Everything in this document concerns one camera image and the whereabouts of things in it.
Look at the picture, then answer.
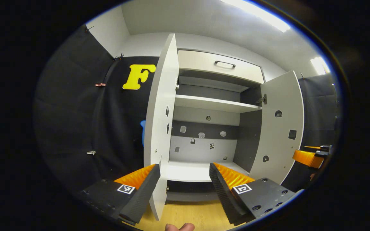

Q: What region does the white cabinet bottom shelf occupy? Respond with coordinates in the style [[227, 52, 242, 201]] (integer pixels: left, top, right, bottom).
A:
[[166, 160, 250, 183]]

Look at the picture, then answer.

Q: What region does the beige double-door shoe cabinet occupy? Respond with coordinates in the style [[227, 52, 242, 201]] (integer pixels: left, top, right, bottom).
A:
[[166, 48, 266, 202]]

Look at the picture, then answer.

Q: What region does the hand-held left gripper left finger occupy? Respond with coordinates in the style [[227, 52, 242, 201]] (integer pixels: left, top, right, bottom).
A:
[[74, 164, 161, 226]]

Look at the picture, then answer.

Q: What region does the black drawer handle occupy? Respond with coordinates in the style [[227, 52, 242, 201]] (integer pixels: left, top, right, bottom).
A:
[[214, 60, 236, 69]]

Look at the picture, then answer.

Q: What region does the short ceiling light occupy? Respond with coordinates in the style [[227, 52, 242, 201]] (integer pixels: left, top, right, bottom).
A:
[[310, 57, 330, 76]]

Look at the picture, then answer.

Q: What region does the beige cabinet drawer front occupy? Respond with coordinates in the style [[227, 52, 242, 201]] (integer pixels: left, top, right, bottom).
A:
[[178, 50, 265, 84]]

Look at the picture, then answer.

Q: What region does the black backdrop cloth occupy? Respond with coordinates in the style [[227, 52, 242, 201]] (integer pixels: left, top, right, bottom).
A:
[[34, 25, 341, 199]]

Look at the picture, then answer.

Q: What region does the beige cabinet door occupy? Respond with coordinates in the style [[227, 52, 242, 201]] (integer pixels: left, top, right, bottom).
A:
[[143, 34, 180, 221], [249, 71, 305, 185]]

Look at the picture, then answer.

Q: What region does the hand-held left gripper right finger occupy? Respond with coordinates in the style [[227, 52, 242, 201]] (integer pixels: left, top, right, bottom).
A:
[[208, 162, 304, 227]]

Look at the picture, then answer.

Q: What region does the white cabinet shelf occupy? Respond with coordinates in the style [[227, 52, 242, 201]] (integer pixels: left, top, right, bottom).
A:
[[174, 94, 262, 113], [166, 160, 250, 183]]

